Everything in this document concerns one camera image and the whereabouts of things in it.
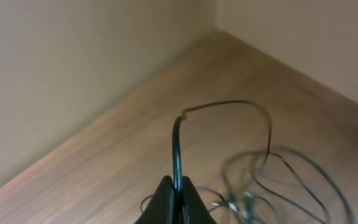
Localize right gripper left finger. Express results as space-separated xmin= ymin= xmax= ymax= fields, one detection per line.
xmin=135 ymin=175 xmax=175 ymax=224

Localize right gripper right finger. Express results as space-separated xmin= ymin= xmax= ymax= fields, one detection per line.
xmin=180 ymin=176 xmax=216 ymax=224

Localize black usb cables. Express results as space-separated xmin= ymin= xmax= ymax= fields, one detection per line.
xmin=140 ymin=100 xmax=356 ymax=224

